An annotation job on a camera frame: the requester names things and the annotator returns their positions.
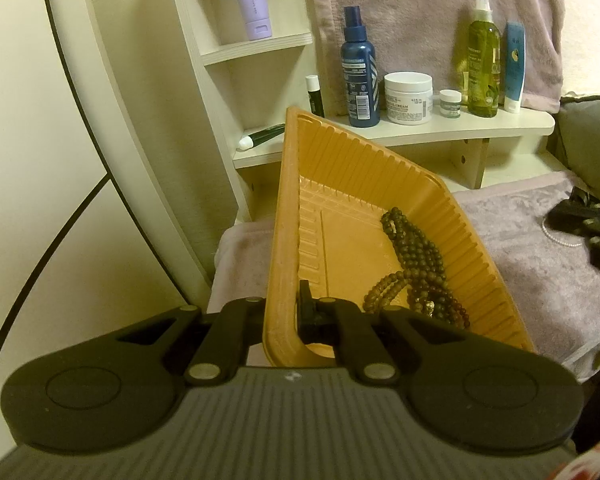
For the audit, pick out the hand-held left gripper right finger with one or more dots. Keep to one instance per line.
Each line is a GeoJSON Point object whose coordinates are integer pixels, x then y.
{"type": "Point", "coordinates": [307, 315]}

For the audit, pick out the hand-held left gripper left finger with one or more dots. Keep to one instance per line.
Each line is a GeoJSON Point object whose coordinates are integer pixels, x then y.
{"type": "Point", "coordinates": [250, 320]}

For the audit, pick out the black wristwatch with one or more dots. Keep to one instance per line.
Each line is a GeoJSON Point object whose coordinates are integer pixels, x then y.
{"type": "Point", "coordinates": [570, 215]}

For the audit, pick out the orange plastic tray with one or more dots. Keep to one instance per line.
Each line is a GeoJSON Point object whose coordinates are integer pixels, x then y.
{"type": "Point", "coordinates": [340, 240]}

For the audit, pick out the mauve plush blanket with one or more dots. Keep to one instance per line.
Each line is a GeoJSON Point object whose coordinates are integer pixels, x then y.
{"type": "Point", "coordinates": [530, 270]}

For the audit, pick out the grey green cushion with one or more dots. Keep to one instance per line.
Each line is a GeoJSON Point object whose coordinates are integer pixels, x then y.
{"type": "Point", "coordinates": [590, 130]}

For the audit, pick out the blue white tube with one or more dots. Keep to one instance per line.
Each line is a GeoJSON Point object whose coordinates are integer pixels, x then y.
{"type": "Point", "coordinates": [514, 70]}

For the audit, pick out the black tube white cap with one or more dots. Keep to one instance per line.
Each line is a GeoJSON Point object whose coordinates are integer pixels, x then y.
{"type": "Point", "coordinates": [265, 135]}

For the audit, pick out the small white green jar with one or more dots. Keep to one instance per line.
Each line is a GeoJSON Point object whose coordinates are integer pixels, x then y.
{"type": "Point", "coordinates": [450, 105]}

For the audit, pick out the cream corner shelf unit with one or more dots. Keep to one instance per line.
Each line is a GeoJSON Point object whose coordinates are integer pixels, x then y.
{"type": "Point", "coordinates": [430, 135]}

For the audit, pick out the green spray bottle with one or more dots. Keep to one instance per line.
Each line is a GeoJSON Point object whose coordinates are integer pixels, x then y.
{"type": "Point", "coordinates": [482, 70]}

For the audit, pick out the red white printed cloth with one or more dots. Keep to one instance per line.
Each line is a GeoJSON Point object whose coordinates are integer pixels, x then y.
{"type": "Point", "coordinates": [590, 465]}

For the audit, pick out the small black white stick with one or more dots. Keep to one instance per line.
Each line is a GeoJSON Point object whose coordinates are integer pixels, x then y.
{"type": "Point", "coordinates": [315, 97]}

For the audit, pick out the cream curved panel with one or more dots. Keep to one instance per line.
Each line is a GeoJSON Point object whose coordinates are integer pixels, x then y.
{"type": "Point", "coordinates": [145, 125]}

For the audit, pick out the large white cream jar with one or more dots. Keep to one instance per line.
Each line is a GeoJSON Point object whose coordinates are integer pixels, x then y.
{"type": "Point", "coordinates": [408, 100]}

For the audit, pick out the blue spray bottle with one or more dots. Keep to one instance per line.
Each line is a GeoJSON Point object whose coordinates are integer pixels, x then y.
{"type": "Point", "coordinates": [360, 80]}

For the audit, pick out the mauve hanging towel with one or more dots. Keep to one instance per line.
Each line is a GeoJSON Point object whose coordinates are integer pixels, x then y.
{"type": "Point", "coordinates": [420, 20]}

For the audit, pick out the purple tube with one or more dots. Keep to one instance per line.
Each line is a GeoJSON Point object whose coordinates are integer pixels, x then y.
{"type": "Point", "coordinates": [252, 5]}

